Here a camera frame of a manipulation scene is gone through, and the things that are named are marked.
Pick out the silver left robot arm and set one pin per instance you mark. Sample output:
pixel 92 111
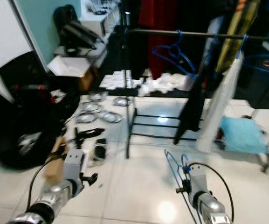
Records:
pixel 48 205

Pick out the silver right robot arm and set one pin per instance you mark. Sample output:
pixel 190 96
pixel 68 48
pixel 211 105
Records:
pixel 213 207

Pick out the brown cardboard box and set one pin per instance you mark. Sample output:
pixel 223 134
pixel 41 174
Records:
pixel 55 163

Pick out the black hanging garment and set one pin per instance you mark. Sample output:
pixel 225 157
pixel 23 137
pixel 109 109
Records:
pixel 192 112

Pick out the white hanging garment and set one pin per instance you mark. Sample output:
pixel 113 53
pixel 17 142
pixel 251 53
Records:
pixel 218 107

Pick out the large black bag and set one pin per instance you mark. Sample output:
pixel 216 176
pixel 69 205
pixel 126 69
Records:
pixel 22 112

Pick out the white paper packets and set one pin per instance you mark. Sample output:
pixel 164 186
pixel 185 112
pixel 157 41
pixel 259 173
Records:
pixel 118 79

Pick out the white crumpled plastic bags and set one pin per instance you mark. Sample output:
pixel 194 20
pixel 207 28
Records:
pixel 167 84

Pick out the cardboard box with white sheet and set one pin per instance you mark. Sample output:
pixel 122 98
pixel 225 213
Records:
pixel 69 65

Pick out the red hanging garment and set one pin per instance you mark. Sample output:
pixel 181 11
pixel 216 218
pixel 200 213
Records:
pixel 160 37

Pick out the black metal clothes rack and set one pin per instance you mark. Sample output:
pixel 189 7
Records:
pixel 153 31

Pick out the white desk unit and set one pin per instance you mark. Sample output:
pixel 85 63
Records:
pixel 101 16

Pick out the yellow and black garment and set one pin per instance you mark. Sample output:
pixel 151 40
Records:
pixel 239 28

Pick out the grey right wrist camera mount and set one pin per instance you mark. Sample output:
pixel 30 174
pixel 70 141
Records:
pixel 198 178

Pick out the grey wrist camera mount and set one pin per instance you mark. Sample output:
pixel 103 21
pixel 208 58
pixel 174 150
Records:
pixel 73 163
pixel 198 178

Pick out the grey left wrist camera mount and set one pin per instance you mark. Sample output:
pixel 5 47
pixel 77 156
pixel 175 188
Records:
pixel 73 163

